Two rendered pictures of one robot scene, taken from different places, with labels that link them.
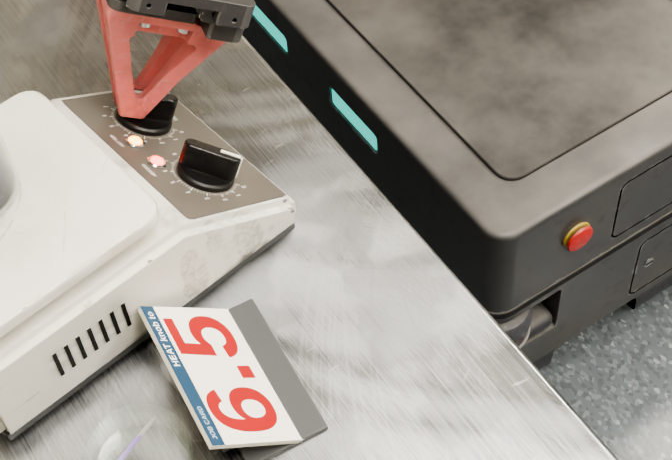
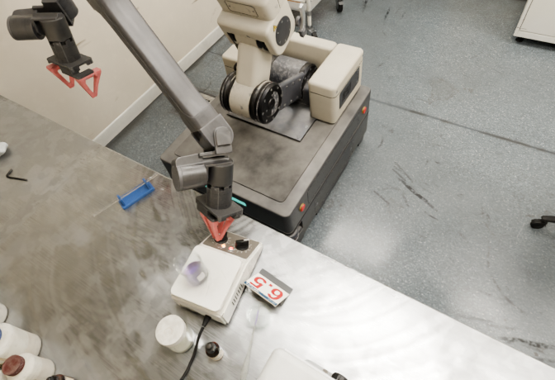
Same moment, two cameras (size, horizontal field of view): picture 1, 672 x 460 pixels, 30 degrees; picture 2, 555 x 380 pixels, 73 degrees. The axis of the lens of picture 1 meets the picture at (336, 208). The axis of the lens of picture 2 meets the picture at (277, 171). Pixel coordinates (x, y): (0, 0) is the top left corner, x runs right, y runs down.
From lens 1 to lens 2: 0.28 m
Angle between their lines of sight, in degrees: 13
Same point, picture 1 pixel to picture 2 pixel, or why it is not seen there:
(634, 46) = (295, 157)
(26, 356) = (228, 306)
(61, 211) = (220, 270)
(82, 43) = (190, 224)
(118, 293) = (239, 282)
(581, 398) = (314, 241)
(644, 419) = (330, 239)
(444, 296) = (301, 249)
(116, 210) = (232, 265)
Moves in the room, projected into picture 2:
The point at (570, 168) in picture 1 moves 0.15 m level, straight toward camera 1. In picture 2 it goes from (294, 192) to (304, 225)
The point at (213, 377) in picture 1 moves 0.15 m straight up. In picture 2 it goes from (266, 290) to (255, 263)
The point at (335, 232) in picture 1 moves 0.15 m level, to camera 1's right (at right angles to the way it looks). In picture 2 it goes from (272, 244) to (322, 216)
